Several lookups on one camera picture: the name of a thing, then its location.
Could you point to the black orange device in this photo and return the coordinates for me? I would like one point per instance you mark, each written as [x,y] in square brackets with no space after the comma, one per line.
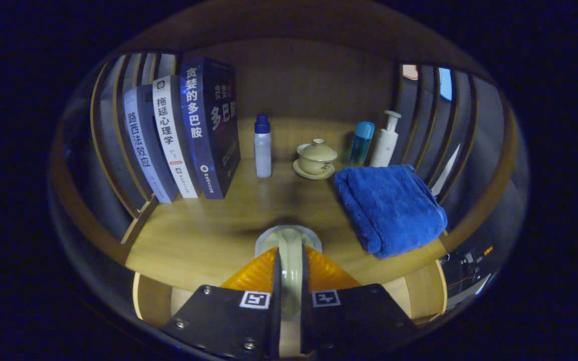
[469,258]

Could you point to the white book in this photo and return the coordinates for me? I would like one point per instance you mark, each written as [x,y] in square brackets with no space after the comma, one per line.
[171,135]

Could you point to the wooden countertop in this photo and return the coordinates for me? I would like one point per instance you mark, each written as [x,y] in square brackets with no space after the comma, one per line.
[219,230]

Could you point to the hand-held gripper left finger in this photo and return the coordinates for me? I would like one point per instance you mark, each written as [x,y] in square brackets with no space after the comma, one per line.
[229,321]

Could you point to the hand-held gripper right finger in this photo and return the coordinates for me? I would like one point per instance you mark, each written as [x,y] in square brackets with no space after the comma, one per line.
[359,321]

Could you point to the wooden cabinet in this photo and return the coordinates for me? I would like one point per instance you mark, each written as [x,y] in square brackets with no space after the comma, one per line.
[309,80]

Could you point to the white pump bottle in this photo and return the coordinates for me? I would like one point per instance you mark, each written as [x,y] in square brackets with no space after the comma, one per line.
[384,145]

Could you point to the beige lidded teacup with saucer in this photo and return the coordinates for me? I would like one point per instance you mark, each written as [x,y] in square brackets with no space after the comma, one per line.
[316,159]

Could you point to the dark blue book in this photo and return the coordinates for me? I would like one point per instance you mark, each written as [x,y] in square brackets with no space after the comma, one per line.
[208,130]

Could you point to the light blue book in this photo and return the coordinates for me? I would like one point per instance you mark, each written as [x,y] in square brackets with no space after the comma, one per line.
[141,145]

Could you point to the teal bottle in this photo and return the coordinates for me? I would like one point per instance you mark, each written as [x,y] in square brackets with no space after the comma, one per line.
[360,145]

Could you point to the black backdrop cloth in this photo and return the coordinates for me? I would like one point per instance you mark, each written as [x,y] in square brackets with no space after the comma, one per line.
[489,130]

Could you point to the white bottle with blue cap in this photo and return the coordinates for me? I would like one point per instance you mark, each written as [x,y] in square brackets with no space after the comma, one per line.
[263,153]

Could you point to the folded blue towel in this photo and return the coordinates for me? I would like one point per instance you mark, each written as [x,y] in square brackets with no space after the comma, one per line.
[389,208]

